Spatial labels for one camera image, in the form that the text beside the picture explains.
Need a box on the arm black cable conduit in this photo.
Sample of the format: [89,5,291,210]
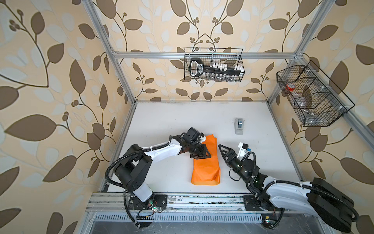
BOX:
[262,179,360,229]
[104,135,173,229]

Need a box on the black tool set in basket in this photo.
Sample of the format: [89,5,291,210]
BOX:
[187,58,245,79]

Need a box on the orange wrapping paper sheet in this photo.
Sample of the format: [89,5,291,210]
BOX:
[191,134,221,186]

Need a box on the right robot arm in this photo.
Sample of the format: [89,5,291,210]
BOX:
[218,143,359,233]

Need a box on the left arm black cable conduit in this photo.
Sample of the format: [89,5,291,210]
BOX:
[104,135,173,229]

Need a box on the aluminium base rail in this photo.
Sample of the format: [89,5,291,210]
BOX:
[84,192,328,223]

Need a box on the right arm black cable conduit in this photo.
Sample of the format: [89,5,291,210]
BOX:
[262,179,360,229]

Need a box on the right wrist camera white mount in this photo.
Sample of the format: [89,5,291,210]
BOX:
[237,142,251,160]

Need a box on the black wire basket right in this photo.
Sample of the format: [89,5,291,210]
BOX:
[277,60,355,127]

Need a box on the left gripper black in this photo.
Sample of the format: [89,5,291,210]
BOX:
[188,141,213,158]

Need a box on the black wire basket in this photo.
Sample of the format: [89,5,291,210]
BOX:
[184,47,245,82]
[277,60,355,127]

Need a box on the black wire basket centre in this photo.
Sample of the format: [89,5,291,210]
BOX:
[184,47,245,82]

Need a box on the red capped item in basket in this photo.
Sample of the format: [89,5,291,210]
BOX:
[285,83,296,93]

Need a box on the white tape dispenser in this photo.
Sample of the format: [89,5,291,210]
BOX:
[234,118,244,135]

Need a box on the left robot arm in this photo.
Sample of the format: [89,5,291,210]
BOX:
[105,127,211,210]

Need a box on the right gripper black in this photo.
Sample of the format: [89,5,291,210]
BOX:
[220,144,249,183]

